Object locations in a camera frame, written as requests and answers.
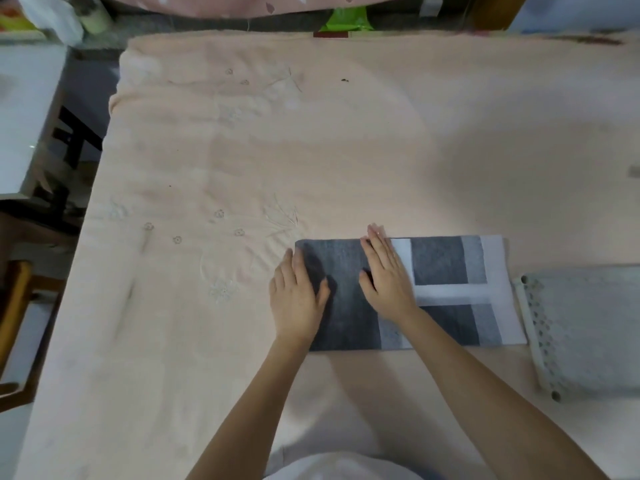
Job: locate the person's right little finger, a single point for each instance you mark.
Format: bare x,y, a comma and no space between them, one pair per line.
402,269

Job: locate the person's left hand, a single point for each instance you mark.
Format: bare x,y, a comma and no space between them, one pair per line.
295,304

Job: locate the white plastic bag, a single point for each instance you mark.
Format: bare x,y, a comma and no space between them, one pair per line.
52,17

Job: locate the person's right hand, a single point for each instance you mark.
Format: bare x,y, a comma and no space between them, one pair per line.
390,289

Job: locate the person's right forearm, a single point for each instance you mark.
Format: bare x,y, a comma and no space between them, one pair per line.
490,399

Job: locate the person's left middle finger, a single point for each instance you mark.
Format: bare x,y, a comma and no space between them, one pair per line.
289,267

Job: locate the grey and white towel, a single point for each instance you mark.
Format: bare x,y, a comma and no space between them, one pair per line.
445,274

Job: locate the white dotted folded cloth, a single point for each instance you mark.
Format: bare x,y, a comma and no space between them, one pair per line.
587,329

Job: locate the person's right middle finger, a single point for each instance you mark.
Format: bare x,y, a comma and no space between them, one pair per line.
380,244

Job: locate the black metal frame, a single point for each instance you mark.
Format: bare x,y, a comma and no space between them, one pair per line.
70,144

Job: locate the pink patterned cloth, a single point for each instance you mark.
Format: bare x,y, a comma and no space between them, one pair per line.
225,3

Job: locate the wooden chair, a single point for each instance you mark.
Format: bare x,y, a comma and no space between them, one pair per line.
17,319

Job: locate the white side table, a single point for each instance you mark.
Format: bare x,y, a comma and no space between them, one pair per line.
25,114

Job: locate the person's left thumb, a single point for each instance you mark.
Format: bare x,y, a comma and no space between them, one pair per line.
323,292

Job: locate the brown wooden furniture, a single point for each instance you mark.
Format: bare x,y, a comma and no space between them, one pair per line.
497,9

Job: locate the peach embroidered table cloth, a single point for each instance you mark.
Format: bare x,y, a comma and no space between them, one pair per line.
300,144

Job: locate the person's white shirt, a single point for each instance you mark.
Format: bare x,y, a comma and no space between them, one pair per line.
345,468

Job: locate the green plastic packet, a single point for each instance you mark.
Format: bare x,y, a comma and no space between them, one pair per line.
346,19

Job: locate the person's left forearm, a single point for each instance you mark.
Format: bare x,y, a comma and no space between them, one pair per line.
250,409

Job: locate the person's right thumb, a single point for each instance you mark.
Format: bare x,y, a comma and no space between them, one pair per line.
366,283

